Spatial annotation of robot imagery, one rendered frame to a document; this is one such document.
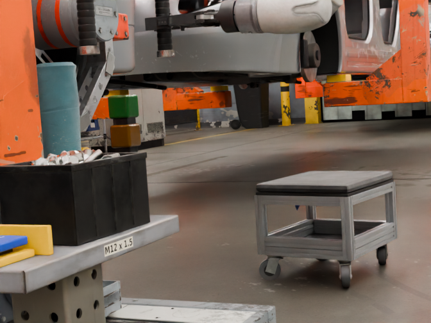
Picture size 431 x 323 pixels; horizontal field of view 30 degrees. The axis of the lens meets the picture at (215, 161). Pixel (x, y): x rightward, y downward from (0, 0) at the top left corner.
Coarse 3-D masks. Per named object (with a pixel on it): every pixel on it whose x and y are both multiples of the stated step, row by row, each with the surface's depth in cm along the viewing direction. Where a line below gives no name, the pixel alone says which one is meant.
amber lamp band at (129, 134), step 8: (112, 128) 137; (120, 128) 136; (128, 128) 136; (136, 128) 138; (112, 136) 137; (120, 136) 137; (128, 136) 136; (136, 136) 138; (112, 144) 137; (120, 144) 137; (128, 144) 136; (136, 144) 138
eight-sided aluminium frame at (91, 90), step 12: (108, 48) 211; (96, 60) 210; (108, 60) 210; (84, 72) 209; (96, 72) 207; (108, 72) 209; (84, 84) 207; (96, 84) 205; (84, 96) 203; (96, 96) 204; (84, 108) 199; (84, 120) 198
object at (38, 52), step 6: (36, 48) 199; (66, 48) 214; (72, 48) 213; (36, 54) 199; (42, 54) 202; (48, 54) 216; (54, 54) 215; (60, 54) 214; (66, 54) 213; (72, 54) 212; (36, 60) 201; (42, 60) 201; (48, 60) 204; (54, 60) 214; (60, 60) 214; (66, 60) 213; (72, 60) 212; (78, 60) 212; (78, 66) 212
